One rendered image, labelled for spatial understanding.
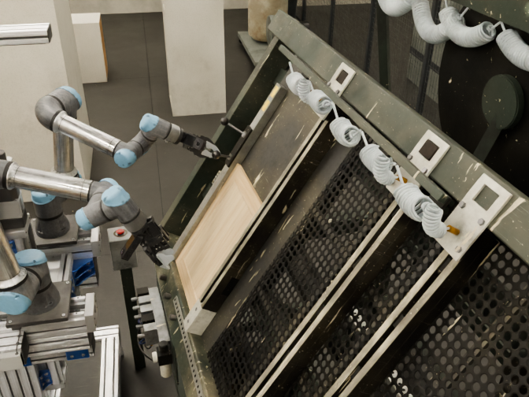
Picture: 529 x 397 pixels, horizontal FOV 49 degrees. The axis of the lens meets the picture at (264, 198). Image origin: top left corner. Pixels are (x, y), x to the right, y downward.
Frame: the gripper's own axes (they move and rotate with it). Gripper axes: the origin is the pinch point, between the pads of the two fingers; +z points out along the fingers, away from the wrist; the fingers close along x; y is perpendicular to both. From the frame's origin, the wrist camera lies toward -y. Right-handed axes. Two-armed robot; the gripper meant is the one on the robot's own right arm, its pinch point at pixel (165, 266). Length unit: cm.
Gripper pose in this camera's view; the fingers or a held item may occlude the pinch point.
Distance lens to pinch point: 204.6
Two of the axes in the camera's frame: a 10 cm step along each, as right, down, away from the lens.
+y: 8.8, -4.7, -0.9
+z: 4.4, 7.1, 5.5
